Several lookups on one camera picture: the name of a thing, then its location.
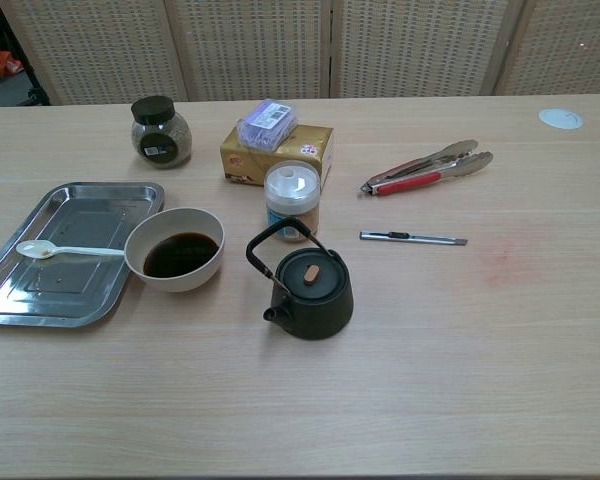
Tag stainless steel tray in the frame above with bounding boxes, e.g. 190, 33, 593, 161
0, 181, 166, 330

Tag white plastic spoon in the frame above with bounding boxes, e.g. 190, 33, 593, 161
15, 239, 126, 261

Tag cup of dark coffee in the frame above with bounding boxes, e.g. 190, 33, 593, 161
123, 207, 226, 294

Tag clear plastic swab container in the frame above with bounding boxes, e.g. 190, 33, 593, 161
263, 160, 322, 245

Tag black cast iron teapot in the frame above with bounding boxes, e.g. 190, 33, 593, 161
245, 217, 355, 341

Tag gold tissue pack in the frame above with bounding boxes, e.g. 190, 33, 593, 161
219, 123, 335, 190

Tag purple packet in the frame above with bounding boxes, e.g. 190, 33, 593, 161
235, 98, 300, 153

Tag silver utility knife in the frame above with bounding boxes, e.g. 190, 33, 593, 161
358, 230, 469, 247

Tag glass jar black lid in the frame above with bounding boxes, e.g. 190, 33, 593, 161
130, 96, 193, 170

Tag woven folding screen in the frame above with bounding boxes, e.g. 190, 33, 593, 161
0, 0, 600, 106

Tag red handled metal tongs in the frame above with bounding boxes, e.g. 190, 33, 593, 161
358, 139, 495, 197

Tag white round cable grommet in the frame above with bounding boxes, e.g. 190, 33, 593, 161
538, 107, 586, 132

